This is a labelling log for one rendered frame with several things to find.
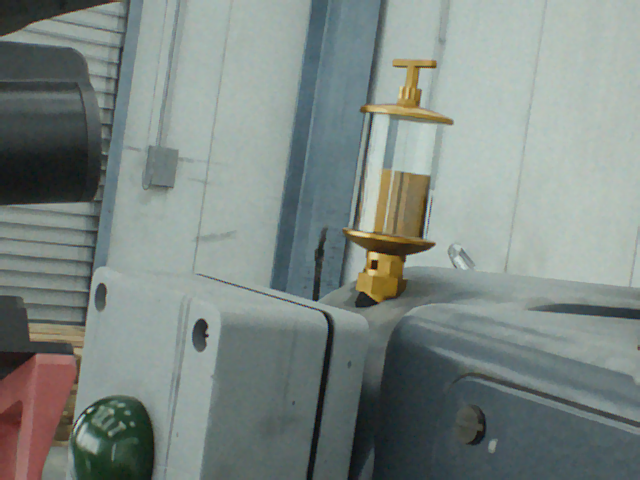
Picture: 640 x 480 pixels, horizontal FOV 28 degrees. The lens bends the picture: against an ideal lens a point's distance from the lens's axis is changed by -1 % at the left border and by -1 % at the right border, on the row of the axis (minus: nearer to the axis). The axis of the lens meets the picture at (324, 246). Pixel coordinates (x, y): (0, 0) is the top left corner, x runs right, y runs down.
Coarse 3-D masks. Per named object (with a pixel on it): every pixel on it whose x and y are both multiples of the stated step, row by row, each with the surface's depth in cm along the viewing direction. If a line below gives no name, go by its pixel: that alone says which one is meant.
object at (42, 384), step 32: (0, 320) 53; (0, 352) 52; (32, 352) 53; (64, 352) 54; (0, 384) 55; (32, 384) 53; (64, 384) 54; (0, 416) 56; (32, 416) 53; (0, 448) 56; (32, 448) 53
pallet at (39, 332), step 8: (32, 328) 634; (40, 328) 637; (48, 328) 643; (56, 328) 645; (64, 328) 649; (72, 328) 653; (80, 328) 657; (32, 336) 608; (40, 336) 611; (48, 336) 615; (56, 336) 618; (64, 336) 622; (72, 336) 626; (80, 336) 634; (80, 344) 605; (80, 352) 583; (80, 360) 582
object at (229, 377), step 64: (128, 320) 35; (192, 320) 32; (256, 320) 31; (320, 320) 32; (128, 384) 34; (192, 384) 32; (256, 384) 31; (320, 384) 33; (192, 448) 31; (256, 448) 32; (320, 448) 33
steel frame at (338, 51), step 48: (336, 0) 915; (336, 48) 884; (336, 96) 888; (336, 144) 892; (288, 192) 923; (336, 192) 898; (288, 240) 928; (336, 240) 903; (288, 288) 932; (336, 288) 908
